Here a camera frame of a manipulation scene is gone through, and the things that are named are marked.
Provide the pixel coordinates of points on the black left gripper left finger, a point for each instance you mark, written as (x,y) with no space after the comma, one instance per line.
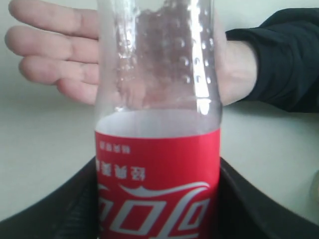
(70,212)

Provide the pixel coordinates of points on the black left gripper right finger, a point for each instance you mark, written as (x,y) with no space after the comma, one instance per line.
(244,212)

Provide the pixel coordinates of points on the yellow label bottle red cap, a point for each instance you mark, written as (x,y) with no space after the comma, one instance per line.
(314,188)

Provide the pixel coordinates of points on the clear cola bottle red label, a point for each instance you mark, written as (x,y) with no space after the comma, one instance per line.
(158,117)

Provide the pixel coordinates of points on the person's open hand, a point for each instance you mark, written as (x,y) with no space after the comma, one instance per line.
(58,46)

